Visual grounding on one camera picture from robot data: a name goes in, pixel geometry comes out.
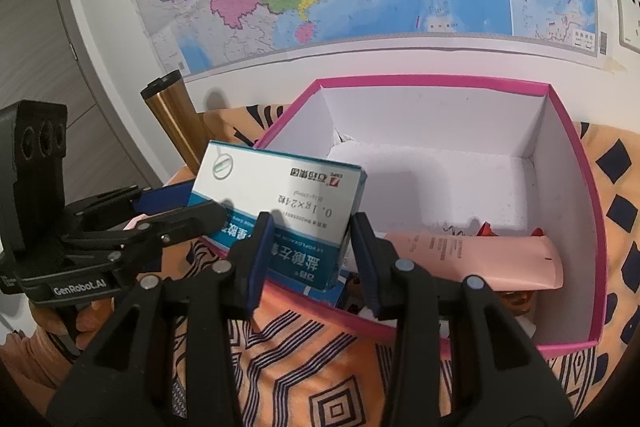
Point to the blue white medicine box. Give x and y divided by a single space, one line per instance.
310 199

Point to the white wall socket panel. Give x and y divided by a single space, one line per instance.
629 21

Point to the pink cardboard box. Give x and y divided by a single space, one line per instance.
455 151

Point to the left hand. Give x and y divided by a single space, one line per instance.
88 321

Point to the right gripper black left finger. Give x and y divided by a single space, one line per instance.
163 358

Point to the orange knit sleeve forearm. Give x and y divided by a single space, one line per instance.
34 361

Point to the pink cosmetic tube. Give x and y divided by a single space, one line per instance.
506 263

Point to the grey door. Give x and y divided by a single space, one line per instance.
43 58

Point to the orange patterned blanket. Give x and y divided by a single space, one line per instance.
298 363

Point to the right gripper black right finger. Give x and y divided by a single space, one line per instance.
460 357

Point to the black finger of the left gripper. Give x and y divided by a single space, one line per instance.
136 247
130 201

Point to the gold metal cylinder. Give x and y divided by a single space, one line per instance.
171 105

